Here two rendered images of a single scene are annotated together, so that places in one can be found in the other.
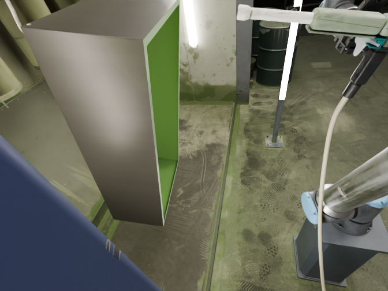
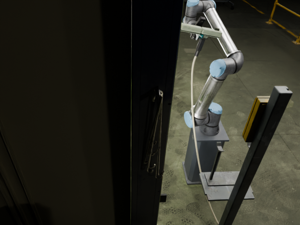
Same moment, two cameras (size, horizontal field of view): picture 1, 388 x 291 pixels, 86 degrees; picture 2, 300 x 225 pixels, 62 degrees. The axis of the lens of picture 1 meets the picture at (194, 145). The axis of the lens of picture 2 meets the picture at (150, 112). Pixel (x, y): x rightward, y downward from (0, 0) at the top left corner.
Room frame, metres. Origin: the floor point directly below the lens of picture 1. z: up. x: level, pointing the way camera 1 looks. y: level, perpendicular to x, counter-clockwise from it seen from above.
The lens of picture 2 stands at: (-0.94, 0.61, 2.19)
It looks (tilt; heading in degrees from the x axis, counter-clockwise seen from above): 37 degrees down; 333
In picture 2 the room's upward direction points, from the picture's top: 3 degrees clockwise
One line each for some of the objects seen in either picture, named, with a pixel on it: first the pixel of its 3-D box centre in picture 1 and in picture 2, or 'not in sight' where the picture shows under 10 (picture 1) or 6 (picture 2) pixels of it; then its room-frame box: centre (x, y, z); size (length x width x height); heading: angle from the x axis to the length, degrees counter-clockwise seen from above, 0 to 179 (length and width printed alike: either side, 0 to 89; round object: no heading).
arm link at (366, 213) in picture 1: (361, 199); (211, 113); (0.44, -0.73, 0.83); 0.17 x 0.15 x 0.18; 87
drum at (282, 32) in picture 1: (276, 53); not in sight; (3.13, -1.53, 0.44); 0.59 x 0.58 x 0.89; 174
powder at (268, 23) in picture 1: (280, 22); not in sight; (3.13, -1.53, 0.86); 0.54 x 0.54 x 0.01
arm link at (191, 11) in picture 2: not in sight; (193, 7); (0.77, -0.59, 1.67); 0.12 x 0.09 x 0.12; 87
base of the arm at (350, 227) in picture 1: (352, 213); (210, 125); (0.44, -0.73, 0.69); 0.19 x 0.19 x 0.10
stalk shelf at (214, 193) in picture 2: not in sight; (226, 185); (-0.22, -0.37, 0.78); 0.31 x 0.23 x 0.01; 69
